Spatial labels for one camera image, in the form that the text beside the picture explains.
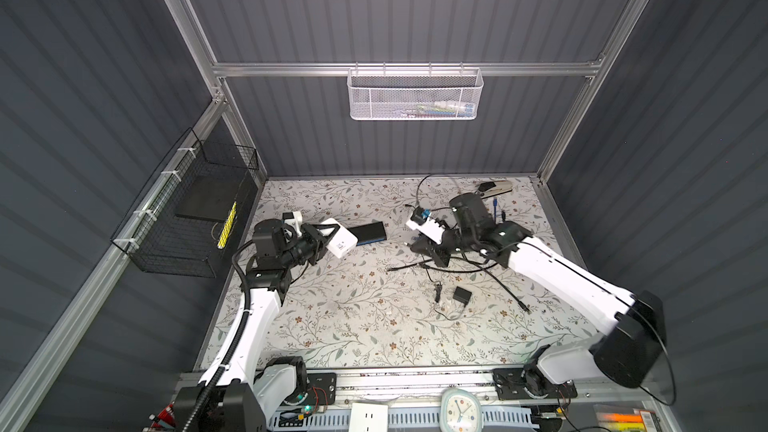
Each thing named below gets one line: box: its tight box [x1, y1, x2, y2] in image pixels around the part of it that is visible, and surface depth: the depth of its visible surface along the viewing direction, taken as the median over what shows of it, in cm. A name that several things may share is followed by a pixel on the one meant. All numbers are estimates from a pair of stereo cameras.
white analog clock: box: [439, 387, 483, 432], surface depth 69 cm
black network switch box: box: [347, 221, 387, 246], surface depth 105 cm
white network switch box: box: [319, 218, 359, 258], surface depth 76 cm
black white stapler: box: [475, 180, 513, 199], surface depth 116 cm
